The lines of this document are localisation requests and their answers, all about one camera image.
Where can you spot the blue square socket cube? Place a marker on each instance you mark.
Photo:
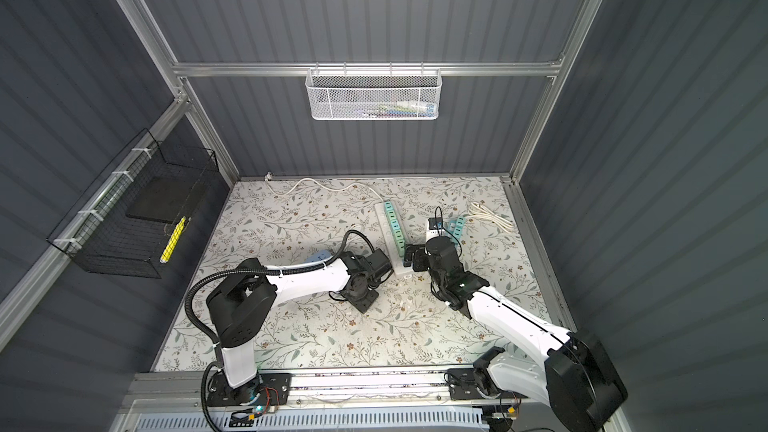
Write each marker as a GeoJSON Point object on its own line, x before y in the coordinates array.
{"type": "Point", "coordinates": [320, 256]}

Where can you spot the yellow marker pen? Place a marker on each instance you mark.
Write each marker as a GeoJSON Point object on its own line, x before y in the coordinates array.
{"type": "Point", "coordinates": [173, 240]}

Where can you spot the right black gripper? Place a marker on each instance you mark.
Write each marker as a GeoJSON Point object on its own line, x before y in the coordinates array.
{"type": "Point", "coordinates": [420, 251]}

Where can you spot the floral table mat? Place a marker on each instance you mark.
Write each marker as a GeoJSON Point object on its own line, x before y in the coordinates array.
{"type": "Point", "coordinates": [407, 325]}

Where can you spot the white multicolour power strip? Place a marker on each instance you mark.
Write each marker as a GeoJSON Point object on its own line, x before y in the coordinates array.
{"type": "Point", "coordinates": [399, 267]}

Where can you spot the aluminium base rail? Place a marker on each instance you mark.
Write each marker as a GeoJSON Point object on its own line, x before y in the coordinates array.
{"type": "Point", "coordinates": [372, 387]}

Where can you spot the pens in white basket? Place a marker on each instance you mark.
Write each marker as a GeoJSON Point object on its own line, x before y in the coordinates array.
{"type": "Point", "coordinates": [400, 109]}

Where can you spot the black wire basket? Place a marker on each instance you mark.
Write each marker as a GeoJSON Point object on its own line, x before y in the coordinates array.
{"type": "Point", "coordinates": [132, 223]}

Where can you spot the teal usb power strip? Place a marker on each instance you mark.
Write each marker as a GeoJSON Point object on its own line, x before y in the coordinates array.
{"type": "Point", "coordinates": [455, 228]}

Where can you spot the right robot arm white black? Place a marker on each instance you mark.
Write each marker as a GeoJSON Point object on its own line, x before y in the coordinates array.
{"type": "Point", "coordinates": [570, 372]}

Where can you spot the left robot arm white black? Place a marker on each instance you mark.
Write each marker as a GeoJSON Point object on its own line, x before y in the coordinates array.
{"type": "Point", "coordinates": [239, 306]}

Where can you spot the black pad in basket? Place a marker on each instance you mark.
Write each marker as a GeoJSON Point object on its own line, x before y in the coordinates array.
{"type": "Point", "coordinates": [161, 200]}

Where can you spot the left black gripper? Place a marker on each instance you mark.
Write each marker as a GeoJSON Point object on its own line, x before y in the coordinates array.
{"type": "Point", "coordinates": [365, 305]}

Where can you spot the white wire mesh basket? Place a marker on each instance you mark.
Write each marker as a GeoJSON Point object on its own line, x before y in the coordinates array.
{"type": "Point", "coordinates": [335, 97]}

